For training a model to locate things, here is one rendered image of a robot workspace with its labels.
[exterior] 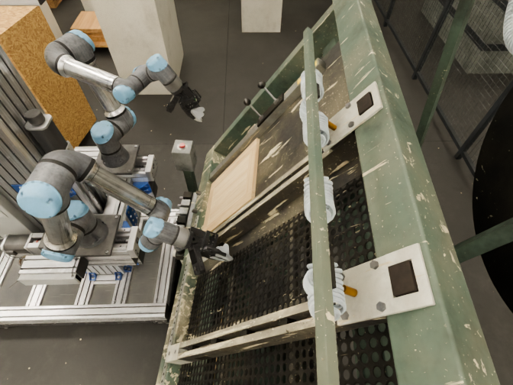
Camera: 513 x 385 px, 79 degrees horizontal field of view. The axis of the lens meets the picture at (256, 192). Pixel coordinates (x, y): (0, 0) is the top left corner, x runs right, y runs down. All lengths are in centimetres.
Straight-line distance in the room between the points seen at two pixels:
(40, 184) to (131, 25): 285
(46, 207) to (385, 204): 94
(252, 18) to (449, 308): 495
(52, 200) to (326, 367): 90
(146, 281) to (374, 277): 200
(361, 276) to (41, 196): 90
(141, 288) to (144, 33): 255
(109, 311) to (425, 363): 212
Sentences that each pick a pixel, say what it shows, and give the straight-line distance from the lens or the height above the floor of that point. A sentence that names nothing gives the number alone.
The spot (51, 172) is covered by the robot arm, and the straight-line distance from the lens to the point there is 114.
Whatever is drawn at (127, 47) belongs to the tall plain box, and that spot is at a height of 59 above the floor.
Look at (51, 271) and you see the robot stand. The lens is 181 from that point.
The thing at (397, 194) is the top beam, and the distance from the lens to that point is 66.
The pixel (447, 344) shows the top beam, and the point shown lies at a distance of 54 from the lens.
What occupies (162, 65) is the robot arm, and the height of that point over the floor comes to 166.
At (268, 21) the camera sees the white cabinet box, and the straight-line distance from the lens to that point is 527.
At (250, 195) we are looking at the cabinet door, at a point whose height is 129.
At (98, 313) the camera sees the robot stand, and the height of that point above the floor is 23.
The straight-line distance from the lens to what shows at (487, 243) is 110.
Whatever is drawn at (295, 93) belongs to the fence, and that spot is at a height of 155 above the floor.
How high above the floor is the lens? 239
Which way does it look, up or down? 54 degrees down
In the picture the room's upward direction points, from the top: 1 degrees clockwise
